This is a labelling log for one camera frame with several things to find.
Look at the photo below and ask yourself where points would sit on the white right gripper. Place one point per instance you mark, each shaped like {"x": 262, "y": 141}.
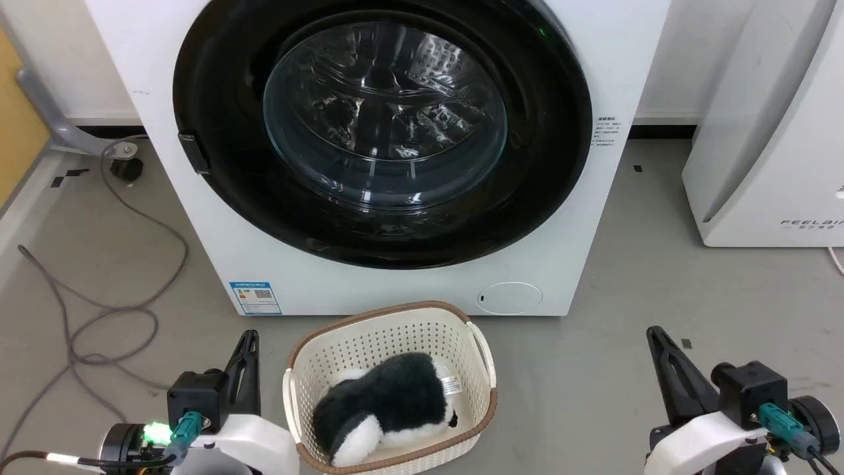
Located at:
{"x": 705, "y": 445}

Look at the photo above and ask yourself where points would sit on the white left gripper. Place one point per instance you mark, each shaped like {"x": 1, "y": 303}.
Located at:
{"x": 254, "y": 445}

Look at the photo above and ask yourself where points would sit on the black round washer door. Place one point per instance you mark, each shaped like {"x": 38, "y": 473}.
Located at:
{"x": 217, "y": 198}

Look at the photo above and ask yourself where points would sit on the white front-load washing machine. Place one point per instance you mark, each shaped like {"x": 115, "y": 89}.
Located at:
{"x": 613, "y": 72}

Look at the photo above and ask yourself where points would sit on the blue energy label sticker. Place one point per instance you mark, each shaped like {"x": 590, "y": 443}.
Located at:
{"x": 256, "y": 298}

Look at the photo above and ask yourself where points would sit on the cream perforated laundry basket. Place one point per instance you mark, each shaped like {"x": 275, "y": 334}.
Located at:
{"x": 369, "y": 343}

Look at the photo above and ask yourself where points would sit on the black and white plush toy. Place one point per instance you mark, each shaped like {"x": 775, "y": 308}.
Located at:
{"x": 389, "y": 396}

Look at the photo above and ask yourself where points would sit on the round white filter cover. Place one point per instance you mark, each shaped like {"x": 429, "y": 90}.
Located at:
{"x": 510, "y": 297}

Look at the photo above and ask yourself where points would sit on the white air purifier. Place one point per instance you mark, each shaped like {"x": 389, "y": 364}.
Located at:
{"x": 771, "y": 165}

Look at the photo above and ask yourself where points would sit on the black caster wheel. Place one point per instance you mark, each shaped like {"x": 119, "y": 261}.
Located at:
{"x": 126, "y": 168}

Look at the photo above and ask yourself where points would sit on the small printed text sticker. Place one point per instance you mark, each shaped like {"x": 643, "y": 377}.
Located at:
{"x": 607, "y": 132}

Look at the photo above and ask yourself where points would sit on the grey metal furniture leg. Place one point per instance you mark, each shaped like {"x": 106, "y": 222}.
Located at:
{"x": 56, "y": 122}

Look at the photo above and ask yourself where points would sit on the yellow wooden panel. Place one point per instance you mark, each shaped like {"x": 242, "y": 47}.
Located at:
{"x": 16, "y": 125}

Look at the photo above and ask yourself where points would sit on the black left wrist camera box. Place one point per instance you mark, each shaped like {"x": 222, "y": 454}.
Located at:
{"x": 196, "y": 396}

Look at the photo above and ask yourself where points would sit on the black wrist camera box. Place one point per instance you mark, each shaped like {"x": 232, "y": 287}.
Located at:
{"x": 196, "y": 396}
{"x": 748, "y": 389}

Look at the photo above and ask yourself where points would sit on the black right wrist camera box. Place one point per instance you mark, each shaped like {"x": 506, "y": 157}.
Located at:
{"x": 748, "y": 389}

